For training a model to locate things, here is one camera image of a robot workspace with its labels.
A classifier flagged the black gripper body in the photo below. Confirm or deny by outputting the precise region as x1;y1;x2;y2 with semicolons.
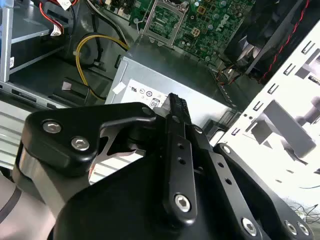
53;148;251;240

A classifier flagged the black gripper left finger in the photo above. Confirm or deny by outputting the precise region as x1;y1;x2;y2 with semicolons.
11;92;199;228

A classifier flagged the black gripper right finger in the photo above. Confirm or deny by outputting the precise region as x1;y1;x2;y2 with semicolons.
178;96;316;240

